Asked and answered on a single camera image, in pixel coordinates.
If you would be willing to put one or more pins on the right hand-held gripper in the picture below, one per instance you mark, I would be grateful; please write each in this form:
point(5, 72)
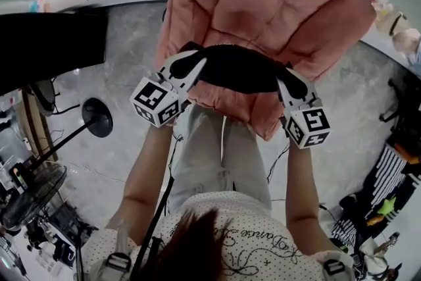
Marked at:
point(307, 128)

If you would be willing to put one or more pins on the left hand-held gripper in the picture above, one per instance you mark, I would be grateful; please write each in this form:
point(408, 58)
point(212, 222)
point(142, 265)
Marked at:
point(154, 98)

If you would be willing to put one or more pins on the pink padded jacket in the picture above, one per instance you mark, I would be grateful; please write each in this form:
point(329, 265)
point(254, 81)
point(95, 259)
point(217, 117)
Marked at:
point(263, 0)

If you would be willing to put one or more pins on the person's left forearm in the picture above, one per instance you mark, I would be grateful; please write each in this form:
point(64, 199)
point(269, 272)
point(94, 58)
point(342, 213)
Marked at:
point(148, 174)

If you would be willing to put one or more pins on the person's right forearm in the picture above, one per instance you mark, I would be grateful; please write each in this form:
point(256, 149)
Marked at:
point(301, 187)

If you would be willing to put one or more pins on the black standing fan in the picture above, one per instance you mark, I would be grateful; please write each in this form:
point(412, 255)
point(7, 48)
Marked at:
point(97, 116)

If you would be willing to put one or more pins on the grey trousers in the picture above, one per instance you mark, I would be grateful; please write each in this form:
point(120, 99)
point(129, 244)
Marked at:
point(204, 154)

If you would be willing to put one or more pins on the black white striped cloth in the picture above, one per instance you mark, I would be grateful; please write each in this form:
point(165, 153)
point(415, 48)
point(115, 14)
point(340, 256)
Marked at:
point(388, 174)

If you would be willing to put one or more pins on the black chair base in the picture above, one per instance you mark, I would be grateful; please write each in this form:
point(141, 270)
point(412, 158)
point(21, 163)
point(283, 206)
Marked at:
point(399, 102)

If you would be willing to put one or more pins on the black office chair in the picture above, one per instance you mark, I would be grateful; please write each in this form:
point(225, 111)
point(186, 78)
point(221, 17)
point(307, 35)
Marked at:
point(44, 95)

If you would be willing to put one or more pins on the green star toy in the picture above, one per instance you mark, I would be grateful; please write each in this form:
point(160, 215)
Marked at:
point(387, 206)

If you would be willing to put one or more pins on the white dotted shirt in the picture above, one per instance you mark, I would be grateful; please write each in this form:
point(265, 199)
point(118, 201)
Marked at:
point(250, 240)

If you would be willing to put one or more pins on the pale doll toy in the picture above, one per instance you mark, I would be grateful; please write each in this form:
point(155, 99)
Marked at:
point(408, 42)

